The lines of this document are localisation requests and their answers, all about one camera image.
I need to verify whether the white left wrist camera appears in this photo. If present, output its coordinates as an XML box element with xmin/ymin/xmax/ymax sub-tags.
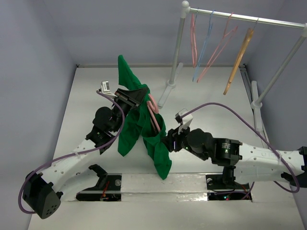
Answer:
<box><xmin>98</xmin><ymin>81</ymin><xmax>116</xmax><ymax>99</ymax></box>

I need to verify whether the orange wooden hanger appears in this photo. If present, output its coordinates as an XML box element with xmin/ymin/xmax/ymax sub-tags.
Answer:
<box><xmin>223</xmin><ymin>19</ymin><xmax>259</xmax><ymax>95</ymax></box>

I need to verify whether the green t shirt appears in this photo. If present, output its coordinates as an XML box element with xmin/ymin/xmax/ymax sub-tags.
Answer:
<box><xmin>117</xmin><ymin>55</ymin><xmax>173</xmax><ymax>181</ymax></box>

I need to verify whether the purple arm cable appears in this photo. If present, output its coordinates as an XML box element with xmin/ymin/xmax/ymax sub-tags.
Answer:
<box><xmin>179</xmin><ymin>102</ymin><xmax>300</xmax><ymax>201</ymax></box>
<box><xmin>18</xmin><ymin>90</ymin><xmax>126</xmax><ymax>214</ymax></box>

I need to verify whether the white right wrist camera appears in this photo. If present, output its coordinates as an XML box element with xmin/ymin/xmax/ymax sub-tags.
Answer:
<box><xmin>175</xmin><ymin>108</ymin><xmax>193</xmax><ymax>134</ymax></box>

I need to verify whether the blue wire hanger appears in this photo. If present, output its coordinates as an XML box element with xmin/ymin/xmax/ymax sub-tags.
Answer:
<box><xmin>193</xmin><ymin>10</ymin><xmax>215</xmax><ymax>82</ymax></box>

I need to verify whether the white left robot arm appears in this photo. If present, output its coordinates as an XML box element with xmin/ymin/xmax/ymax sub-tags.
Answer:
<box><xmin>18</xmin><ymin>86</ymin><xmax>148</xmax><ymax>219</ymax></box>

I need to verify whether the white clothes rack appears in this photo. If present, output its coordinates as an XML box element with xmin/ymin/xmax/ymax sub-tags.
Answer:
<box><xmin>157</xmin><ymin>0</ymin><xmax>307</xmax><ymax>134</ymax></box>

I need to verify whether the pink hanger middle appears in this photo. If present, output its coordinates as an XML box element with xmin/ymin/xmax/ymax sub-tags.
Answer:
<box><xmin>197</xmin><ymin>12</ymin><xmax>238</xmax><ymax>83</ymax></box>

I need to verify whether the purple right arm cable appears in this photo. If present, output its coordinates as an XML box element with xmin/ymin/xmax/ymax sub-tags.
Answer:
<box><xmin>179</xmin><ymin>102</ymin><xmax>300</xmax><ymax>201</ymax></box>

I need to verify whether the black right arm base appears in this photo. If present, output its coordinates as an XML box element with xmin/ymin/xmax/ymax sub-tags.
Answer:
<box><xmin>206</xmin><ymin>166</ymin><xmax>252</xmax><ymax>201</ymax></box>

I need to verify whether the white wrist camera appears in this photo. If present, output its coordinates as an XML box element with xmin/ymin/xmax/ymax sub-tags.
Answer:
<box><xmin>98</xmin><ymin>81</ymin><xmax>116</xmax><ymax>99</ymax></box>
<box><xmin>175</xmin><ymin>108</ymin><xmax>193</xmax><ymax>134</ymax></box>

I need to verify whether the pink hanger leftmost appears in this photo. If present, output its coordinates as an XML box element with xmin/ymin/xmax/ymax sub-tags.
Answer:
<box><xmin>190</xmin><ymin>14</ymin><xmax>198</xmax><ymax>68</ymax></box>

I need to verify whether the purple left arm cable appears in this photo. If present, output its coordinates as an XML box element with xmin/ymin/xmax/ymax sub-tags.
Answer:
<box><xmin>18</xmin><ymin>90</ymin><xmax>126</xmax><ymax>214</ymax></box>

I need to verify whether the pink plastic hanger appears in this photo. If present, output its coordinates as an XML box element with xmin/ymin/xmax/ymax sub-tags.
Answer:
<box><xmin>146</xmin><ymin>94</ymin><xmax>161</xmax><ymax>133</ymax></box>

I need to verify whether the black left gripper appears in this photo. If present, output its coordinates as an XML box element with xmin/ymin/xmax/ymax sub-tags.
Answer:
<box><xmin>111</xmin><ymin>87</ymin><xmax>148</xmax><ymax>133</ymax></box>

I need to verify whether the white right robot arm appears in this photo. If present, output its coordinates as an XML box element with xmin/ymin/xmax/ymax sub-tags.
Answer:
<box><xmin>161</xmin><ymin>128</ymin><xmax>307</xmax><ymax>188</ymax></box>

